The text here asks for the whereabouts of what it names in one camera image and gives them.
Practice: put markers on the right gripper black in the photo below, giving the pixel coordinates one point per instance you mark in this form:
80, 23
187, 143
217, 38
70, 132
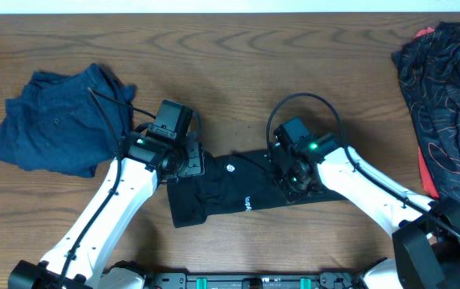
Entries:
279, 180

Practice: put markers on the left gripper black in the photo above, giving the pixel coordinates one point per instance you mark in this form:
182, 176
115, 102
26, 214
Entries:
197, 166

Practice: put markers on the black t-shirt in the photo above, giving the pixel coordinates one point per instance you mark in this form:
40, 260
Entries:
233, 183

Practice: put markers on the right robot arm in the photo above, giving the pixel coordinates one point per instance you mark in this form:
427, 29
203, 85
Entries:
425, 232

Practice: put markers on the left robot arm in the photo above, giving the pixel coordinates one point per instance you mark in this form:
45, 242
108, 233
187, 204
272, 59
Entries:
164, 151

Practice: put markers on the blue folded garment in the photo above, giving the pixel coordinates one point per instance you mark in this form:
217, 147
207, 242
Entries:
66, 123

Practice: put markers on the black red patterned garment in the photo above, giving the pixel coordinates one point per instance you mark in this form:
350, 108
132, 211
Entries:
428, 70

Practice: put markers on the black mounting rail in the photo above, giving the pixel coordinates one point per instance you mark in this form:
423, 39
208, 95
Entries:
326, 280

